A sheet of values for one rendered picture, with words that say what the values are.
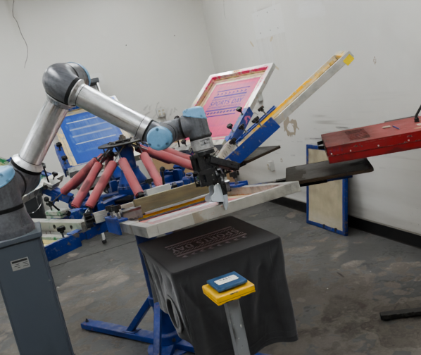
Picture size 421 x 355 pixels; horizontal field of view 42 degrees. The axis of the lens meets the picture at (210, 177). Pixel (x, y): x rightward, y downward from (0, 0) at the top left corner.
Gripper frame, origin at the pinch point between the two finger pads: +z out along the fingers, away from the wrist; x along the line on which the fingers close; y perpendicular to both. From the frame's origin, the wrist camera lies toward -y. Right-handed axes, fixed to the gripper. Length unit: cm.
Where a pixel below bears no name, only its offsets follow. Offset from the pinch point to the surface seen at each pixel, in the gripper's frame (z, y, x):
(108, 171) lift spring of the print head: -24, 16, -121
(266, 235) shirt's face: 17.4, -19.0, -15.6
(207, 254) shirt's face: 17.3, 5.7, -16.5
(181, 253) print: 15.5, 12.2, -27.1
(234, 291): 23.5, 12.4, 22.8
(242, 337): 39.8, 11.5, 15.7
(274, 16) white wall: -128, -200, -283
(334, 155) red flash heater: -1, -89, -65
